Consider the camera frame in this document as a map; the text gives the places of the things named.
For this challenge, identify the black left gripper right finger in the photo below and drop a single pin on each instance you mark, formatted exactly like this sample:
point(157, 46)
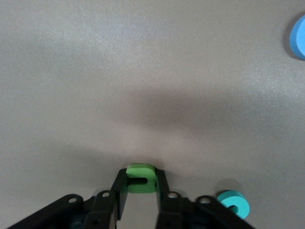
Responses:
point(164, 205)

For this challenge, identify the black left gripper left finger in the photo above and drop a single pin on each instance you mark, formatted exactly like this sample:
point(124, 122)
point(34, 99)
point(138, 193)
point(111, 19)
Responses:
point(119, 195)

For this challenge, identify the green letter u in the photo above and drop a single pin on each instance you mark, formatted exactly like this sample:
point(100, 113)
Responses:
point(140, 171)

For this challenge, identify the teal letter c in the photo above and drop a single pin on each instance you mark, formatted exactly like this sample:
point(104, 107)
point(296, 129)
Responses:
point(228, 198)

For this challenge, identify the brown table cover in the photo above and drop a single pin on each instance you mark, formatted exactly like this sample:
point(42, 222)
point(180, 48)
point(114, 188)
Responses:
point(119, 59)

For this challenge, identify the blue letter O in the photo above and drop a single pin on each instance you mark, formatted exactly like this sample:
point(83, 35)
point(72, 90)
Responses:
point(299, 38)

